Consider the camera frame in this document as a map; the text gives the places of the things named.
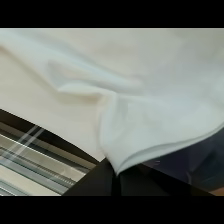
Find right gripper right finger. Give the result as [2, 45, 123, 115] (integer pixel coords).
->
[118, 163, 215, 197]

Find white garment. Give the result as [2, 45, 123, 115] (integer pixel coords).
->
[0, 28, 224, 177]

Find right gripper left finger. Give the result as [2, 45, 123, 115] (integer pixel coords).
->
[62, 158, 119, 197]

